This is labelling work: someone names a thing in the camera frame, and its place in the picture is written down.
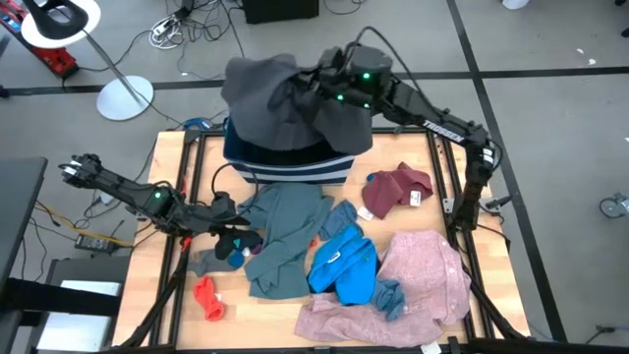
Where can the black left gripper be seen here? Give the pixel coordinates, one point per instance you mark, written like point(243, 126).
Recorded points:
point(226, 214)

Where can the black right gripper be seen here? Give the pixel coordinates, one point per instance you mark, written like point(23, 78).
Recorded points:
point(336, 74)

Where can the teal blue sock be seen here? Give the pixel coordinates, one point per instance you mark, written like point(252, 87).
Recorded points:
point(237, 259)

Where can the grey-teal shirt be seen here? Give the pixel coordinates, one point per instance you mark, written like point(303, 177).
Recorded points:
point(285, 231)

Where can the dark grey garment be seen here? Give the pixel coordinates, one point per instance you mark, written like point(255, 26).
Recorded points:
point(265, 103)

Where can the bright blue garment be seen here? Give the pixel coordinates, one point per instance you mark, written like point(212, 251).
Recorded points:
point(349, 275)

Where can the maroon garment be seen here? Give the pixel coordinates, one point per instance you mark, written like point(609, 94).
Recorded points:
point(388, 192)

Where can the dusty blue cloth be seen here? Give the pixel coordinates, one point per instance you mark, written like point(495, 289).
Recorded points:
point(390, 297)

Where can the pink button shirt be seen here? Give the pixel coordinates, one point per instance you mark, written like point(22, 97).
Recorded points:
point(422, 285)

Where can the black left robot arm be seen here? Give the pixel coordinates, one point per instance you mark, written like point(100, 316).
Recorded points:
point(128, 189)

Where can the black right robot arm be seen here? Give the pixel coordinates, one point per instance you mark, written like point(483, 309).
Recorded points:
point(442, 125)

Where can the black box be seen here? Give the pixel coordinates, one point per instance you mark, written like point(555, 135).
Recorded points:
point(280, 11)

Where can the navy white striped fabric bin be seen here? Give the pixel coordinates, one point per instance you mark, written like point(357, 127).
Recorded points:
point(295, 172)

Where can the grey power adapter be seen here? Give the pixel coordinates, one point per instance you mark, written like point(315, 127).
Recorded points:
point(105, 199)

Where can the black power brick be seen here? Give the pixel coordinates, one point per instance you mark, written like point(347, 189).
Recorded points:
point(96, 243)

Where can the white power strip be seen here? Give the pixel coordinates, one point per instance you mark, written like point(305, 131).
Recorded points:
point(162, 29)

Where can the white floor lamp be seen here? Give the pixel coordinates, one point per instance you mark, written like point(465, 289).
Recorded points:
point(123, 100)

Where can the black crossbar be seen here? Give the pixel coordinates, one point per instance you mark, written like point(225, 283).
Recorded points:
point(59, 297)

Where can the grey cart white panel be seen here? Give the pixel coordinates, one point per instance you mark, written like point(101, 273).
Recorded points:
point(74, 334)

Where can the black desk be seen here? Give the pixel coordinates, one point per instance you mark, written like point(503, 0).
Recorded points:
point(19, 206)

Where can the white label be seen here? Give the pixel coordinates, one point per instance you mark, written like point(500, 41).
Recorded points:
point(431, 348)

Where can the red toolbox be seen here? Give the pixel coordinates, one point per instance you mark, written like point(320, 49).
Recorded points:
point(59, 61)

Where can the grey caster wheel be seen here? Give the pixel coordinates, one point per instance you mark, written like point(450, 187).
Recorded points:
point(614, 206)

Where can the black floor plug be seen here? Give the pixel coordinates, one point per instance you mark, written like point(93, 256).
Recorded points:
point(605, 328)

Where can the black aluminium table frame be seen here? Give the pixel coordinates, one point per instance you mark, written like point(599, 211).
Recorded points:
point(417, 131)

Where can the silver bracket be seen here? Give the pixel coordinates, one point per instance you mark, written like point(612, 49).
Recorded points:
point(448, 205)

